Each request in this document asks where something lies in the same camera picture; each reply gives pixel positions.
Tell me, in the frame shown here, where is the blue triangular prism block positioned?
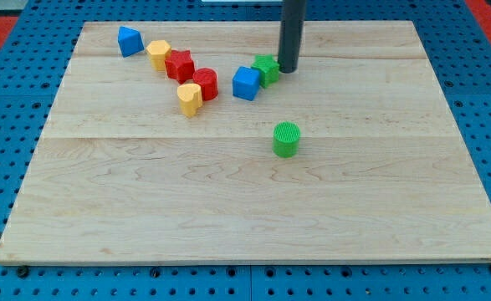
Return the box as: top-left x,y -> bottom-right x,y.
117,26 -> 145,58

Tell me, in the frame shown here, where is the green cylinder block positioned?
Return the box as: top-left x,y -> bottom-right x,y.
272,121 -> 300,158

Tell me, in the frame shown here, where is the red cylinder block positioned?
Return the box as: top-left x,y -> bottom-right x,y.
192,68 -> 218,101

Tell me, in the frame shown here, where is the blue cube block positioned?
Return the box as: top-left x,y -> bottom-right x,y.
233,66 -> 260,101

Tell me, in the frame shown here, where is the yellow hexagon block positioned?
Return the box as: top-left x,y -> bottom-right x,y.
146,40 -> 171,71

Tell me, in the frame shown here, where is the light wooden board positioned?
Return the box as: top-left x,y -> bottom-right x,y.
0,21 -> 491,266

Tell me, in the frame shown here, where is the red star block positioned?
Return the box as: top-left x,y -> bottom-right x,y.
165,50 -> 195,84

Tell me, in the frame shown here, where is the green star block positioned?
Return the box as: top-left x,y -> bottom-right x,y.
251,54 -> 279,89

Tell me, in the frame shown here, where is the yellow heart block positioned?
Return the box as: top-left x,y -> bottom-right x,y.
176,83 -> 203,118

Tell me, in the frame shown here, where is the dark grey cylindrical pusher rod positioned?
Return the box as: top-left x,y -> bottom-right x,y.
278,0 -> 307,74

